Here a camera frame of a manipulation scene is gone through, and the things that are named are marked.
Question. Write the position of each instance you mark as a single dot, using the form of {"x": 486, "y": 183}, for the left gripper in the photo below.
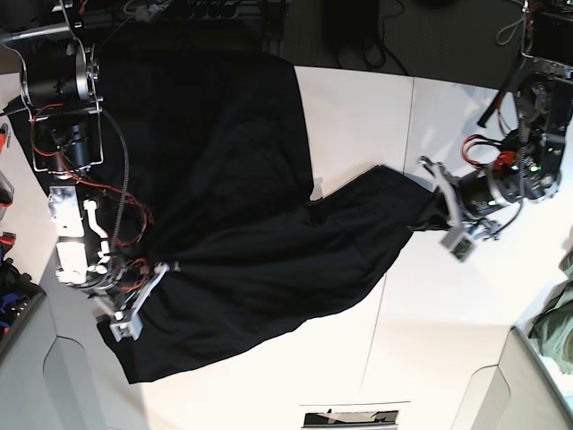
{"x": 465, "y": 204}

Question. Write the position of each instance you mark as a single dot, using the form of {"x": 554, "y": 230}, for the white paper sheet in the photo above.
{"x": 385, "y": 415}

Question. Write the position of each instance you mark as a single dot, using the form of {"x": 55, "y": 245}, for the grey bin with clothes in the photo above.
{"x": 20, "y": 295}

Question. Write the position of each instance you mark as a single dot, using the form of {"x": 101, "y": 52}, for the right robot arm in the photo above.
{"x": 58, "y": 87}

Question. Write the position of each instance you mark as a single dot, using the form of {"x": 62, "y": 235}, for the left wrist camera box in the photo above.
{"x": 459, "y": 243}

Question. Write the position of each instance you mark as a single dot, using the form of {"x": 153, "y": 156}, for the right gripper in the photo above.
{"x": 122, "y": 299}

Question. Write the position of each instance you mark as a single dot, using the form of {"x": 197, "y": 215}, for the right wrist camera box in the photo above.
{"x": 125, "y": 325}

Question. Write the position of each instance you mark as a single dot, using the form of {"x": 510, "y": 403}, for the black t-shirt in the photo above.
{"x": 219, "y": 153}

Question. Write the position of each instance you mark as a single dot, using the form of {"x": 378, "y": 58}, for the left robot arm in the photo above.
{"x": 534, "y": 109}

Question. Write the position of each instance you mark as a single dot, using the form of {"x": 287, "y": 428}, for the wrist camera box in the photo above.
{"x": 459, "y": 243}
{"x": 125, "y": 325}

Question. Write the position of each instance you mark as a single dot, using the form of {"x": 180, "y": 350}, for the green cloth pile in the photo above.
{"x": 552, "y": 328}

